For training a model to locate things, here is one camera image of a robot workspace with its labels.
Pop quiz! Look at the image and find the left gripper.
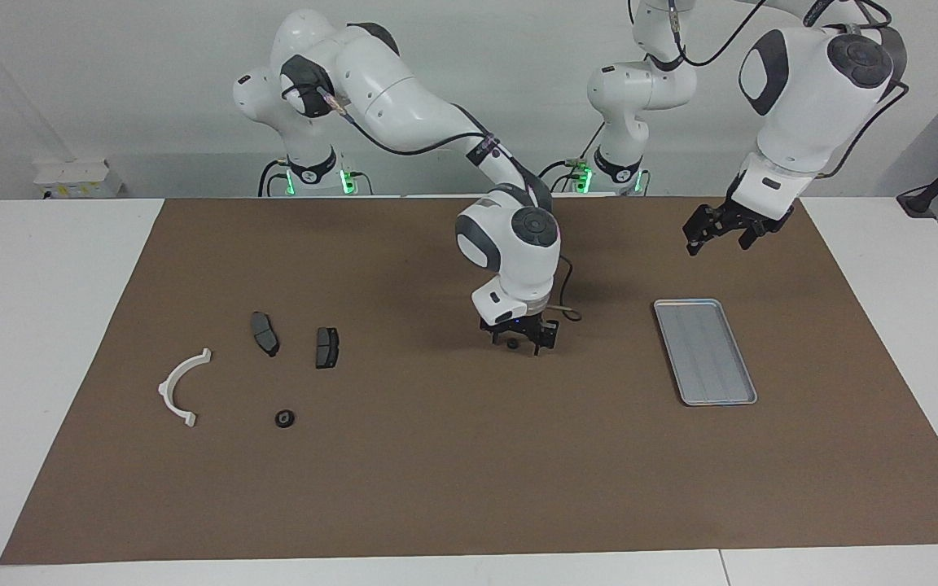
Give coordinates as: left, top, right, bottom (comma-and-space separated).
682, 177, 796, 256

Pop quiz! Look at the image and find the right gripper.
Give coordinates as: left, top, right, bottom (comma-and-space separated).
480, 312, 560, 356

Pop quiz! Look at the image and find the silver metal tray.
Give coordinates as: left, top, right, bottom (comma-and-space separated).
653, 298, 759, 407

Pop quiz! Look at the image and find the dark grey brake pad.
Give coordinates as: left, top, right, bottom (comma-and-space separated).
315, 326, 340, 370
250, 311, 280, 358

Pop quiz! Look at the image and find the white power strip box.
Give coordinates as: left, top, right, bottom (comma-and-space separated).
33, 159, 123, 199

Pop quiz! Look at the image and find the black cable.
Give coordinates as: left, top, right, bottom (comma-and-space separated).
552, 256, 585, 323
817, 77, 911, 179
663, 0, 773, 68
257, 158, 287, 199
537, 122, 607, 183
282, 77, 496, 158

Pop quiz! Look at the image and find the white curved plastic bracket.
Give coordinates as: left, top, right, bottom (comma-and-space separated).
157, 348, 213, 428

